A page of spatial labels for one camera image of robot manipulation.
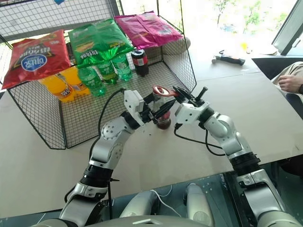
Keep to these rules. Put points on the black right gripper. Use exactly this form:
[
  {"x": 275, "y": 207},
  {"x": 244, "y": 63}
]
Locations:
[{"x": 195, "y": 102}]

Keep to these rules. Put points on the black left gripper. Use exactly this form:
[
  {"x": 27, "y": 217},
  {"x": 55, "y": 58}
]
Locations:
[{"x": 148, "y": 116}]

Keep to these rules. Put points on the glass cola bottle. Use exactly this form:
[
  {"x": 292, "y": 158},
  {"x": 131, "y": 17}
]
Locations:
[{"x": 164, "y": 121}]

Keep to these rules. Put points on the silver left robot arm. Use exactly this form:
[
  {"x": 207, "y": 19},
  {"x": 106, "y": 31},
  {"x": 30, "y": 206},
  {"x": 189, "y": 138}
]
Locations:
[{"x": 106, "y": 146}]

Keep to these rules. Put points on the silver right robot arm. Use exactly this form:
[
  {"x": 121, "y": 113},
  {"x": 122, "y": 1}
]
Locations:
[{"x": 232, "y": 142}]

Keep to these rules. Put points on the dark cola plastic bottle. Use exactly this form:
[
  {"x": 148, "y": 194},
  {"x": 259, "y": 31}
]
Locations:
[{"x": 139, "y": 62}]

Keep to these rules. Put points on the green soda plastic bottle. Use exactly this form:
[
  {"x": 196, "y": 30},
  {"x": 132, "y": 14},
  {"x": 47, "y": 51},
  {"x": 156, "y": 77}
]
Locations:
[
  {"x": 107, "y": 72},
  {"x": 91, "y": 81},
  {"x": 122, "y": 67}
]

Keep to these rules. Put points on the person's bare hand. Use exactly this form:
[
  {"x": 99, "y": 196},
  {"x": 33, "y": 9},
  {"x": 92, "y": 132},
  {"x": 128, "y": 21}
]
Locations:
[{"x": 292, "y": 84}]

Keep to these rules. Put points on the grey rounded cushion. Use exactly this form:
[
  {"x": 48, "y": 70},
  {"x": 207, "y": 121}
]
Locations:
[{"x": 180, "y": 46}]

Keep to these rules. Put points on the small yellow object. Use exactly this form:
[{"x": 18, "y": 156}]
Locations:
[{"x": 243, "y": 46}]

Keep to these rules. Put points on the pink chip bag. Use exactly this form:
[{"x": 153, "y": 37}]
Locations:
[
  {"x": 132, "y": 30},
  {"x": 158, "y": 29}
]

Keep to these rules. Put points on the silver left robot leg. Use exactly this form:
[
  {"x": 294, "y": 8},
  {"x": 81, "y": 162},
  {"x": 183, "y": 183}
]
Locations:
[{"x": 139, "y": 205}]

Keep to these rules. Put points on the silver robot leg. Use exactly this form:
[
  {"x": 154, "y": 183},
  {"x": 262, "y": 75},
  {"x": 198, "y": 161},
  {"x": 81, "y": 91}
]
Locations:
[
  {"x": 139, "y": 205},
  {"x": 197, "y": 204}
]

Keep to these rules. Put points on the silver right robot leg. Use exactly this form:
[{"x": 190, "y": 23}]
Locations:
[{"x": 197, "y": 204}]

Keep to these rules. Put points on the grey robot torso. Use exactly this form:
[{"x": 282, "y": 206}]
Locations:
[{"x": 154, "y": 222}]

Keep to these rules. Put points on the red chip bag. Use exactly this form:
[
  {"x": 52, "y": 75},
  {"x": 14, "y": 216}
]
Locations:
[{"x": 35, "y": 60}]

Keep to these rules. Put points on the small blue object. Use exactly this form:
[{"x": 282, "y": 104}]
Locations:
[{"x": 59, "y": 2}]

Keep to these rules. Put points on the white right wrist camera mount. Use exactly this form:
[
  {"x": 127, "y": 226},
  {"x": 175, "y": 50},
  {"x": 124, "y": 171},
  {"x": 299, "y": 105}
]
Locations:
[{"x": 189, "y": 113}]

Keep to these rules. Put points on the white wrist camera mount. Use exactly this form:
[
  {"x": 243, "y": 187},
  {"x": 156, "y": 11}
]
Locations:
[
  {"x": 132, "y": 101},
  {"x": 189, "y": 113}
]

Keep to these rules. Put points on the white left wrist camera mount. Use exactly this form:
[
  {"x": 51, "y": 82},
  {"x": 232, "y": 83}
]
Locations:
[{"x": 132, "y": 101}]

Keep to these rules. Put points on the dark window frame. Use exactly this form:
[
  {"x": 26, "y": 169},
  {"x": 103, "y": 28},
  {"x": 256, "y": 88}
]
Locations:
[{"x": 287, "y": 30}]

